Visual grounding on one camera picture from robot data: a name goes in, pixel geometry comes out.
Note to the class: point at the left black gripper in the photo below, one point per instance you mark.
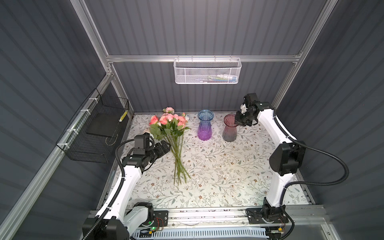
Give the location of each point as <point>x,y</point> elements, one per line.
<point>161,152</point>

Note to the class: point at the bunch of artificial flowers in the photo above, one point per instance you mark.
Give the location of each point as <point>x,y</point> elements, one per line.
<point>171,127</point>

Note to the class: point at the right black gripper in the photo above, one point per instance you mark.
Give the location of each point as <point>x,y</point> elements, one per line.
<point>237,120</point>

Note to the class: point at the pink red glass vase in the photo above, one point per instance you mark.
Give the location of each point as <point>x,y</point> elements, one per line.
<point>230,130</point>

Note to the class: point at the yellow green marker pen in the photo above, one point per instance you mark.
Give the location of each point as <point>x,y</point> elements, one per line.
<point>123,116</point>

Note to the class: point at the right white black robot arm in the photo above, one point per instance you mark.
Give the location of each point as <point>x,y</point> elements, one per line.
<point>286,159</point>

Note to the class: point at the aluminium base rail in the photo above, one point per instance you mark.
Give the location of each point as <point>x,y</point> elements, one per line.
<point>235,222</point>

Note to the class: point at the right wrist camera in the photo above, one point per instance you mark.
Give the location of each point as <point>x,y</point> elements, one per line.
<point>244,108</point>

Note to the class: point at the floral patterned table mat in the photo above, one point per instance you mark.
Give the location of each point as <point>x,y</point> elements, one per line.
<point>221,174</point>

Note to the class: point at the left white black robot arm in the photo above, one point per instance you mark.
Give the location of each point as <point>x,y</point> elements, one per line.
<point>126,192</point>

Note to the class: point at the tubes in white basket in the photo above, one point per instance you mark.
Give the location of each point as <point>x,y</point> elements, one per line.
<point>219,79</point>

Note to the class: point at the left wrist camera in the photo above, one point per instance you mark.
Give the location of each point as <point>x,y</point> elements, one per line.
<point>143,143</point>

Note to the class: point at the blue purple glass vase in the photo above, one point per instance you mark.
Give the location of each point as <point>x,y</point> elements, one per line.
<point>205,127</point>

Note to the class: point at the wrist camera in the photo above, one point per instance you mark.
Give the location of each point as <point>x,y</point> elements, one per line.
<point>143,143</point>
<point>244,108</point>

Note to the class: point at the white wire mesh basket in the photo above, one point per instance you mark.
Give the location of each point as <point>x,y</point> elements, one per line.
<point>187,70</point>

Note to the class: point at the black wire mesh basket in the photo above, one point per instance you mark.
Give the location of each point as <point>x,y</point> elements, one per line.
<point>97,131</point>

